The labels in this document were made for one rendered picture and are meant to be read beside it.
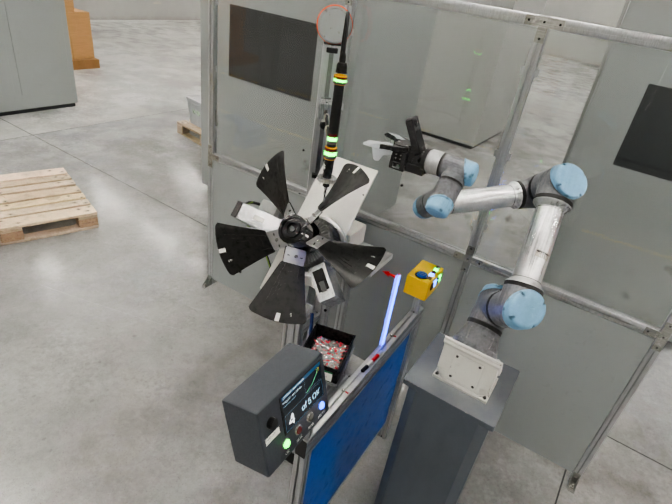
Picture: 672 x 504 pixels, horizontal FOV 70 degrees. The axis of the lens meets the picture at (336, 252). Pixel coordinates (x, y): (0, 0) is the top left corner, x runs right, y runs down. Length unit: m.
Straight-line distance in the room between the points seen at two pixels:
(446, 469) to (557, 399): 1.03
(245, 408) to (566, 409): 1.90
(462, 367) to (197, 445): 1.51
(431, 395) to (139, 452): 1.55
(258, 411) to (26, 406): 2.01
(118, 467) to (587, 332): 2.22
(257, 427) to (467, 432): 0.76
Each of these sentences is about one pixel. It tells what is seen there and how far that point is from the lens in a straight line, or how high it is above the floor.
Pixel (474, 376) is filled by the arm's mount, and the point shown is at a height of 1.08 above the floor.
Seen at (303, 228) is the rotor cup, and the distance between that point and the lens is 1.84.
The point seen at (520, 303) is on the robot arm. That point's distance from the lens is 1.49.
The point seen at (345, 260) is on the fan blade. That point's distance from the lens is 1.78.
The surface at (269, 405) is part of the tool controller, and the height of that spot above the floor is 1.25.
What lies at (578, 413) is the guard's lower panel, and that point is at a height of 0.42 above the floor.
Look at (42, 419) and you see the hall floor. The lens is 2.91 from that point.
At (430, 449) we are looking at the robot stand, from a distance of 1.79.
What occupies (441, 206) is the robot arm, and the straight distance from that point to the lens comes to 1.45.
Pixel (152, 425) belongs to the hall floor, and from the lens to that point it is 2.75.
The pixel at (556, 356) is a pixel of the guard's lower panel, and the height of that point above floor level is 0.67.
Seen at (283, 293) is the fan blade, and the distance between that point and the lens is 1.87.
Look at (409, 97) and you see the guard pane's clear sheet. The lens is 2.34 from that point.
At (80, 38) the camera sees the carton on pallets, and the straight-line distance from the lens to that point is 9.84.
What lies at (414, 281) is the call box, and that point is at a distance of 1.99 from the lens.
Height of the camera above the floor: 2.11
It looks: 31 degrees down
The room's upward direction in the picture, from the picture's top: 9 degrees clockwise
